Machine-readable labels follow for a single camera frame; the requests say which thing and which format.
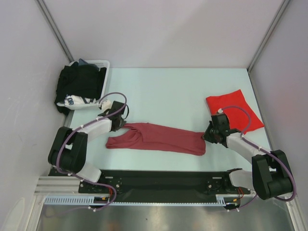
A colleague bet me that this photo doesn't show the black garment in basket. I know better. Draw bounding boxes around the black garment in basket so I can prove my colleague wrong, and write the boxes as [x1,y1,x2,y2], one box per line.
[54,61,108,116]

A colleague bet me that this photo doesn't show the white plastic laundry basket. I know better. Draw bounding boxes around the white plastic laundry basket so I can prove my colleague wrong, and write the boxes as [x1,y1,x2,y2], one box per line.
[54,59,111,111]

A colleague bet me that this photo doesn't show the red tank top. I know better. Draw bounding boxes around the red tank top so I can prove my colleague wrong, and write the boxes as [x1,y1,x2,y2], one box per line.
[205,90,264,133]

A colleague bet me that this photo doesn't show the left aluminium corner post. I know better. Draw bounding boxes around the left aluminium corner post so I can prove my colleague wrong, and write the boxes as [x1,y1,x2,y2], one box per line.
[35,0,74,63]

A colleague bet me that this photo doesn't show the white slotted cable duct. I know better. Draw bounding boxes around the white slotted cable duct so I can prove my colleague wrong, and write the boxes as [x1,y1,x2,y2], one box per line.
[44,195,239,206]

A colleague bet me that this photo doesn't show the right aluminium corner post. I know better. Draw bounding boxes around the right aluminium corner post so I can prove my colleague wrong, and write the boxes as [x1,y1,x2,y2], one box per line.
[247,0,292,74]

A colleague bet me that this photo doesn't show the aluminium corner post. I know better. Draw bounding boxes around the aluminium corner post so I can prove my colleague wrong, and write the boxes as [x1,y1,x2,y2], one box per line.
[247,0,292,74]
[35,0,74,63]

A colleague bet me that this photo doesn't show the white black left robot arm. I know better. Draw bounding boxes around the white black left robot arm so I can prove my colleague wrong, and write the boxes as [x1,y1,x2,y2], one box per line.
[48,100,129,193]

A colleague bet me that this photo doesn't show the pink garment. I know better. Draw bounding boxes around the pink garment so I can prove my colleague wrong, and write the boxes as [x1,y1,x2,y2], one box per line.
[105,123,206,156]

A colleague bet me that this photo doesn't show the white garment blue letters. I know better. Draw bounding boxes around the white garment blue letters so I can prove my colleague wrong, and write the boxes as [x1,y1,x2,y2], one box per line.
[56,95,97,107]

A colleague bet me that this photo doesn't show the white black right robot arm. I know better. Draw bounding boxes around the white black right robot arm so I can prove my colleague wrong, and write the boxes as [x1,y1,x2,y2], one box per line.
[203,113,296,202]

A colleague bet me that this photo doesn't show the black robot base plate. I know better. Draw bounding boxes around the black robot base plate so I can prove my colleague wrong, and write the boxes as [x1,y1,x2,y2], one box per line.
[78,170,251,204]

